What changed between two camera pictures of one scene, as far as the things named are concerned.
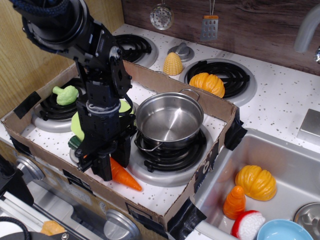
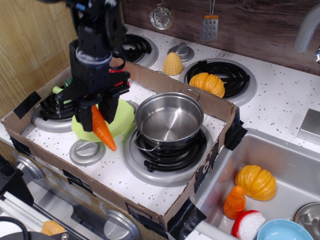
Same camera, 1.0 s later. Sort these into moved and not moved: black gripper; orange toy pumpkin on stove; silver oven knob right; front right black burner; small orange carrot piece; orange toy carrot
Moved: black gripper; orange toy carrot
Not moved: orange toy pumpkin on stove; silver oven knob right; small orange carrot piece; front right black burner
